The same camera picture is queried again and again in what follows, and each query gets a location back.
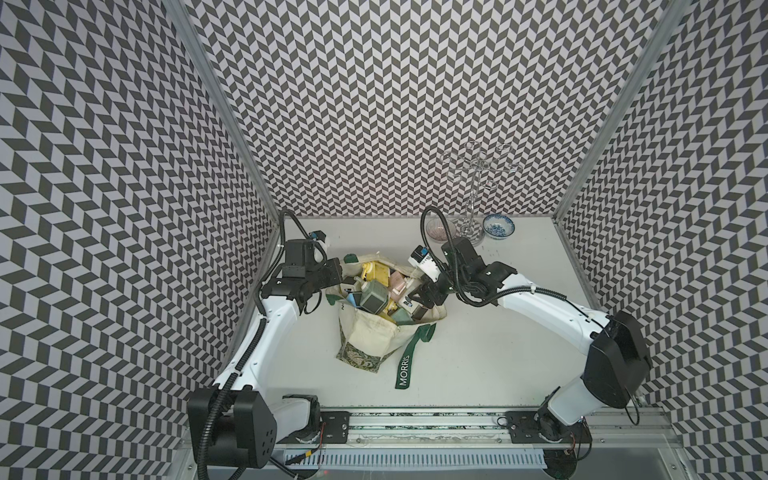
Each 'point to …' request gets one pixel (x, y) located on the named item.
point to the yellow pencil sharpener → (375, 271)
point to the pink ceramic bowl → (440, 230)
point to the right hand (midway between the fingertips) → (421, 289)
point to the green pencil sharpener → (374, 296)
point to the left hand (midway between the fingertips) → (341, 269)
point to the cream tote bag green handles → (366, 338)
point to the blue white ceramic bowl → (498, 226)
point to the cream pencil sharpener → (415, 310)
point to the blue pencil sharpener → (351, 299)
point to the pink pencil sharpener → (397, 286)
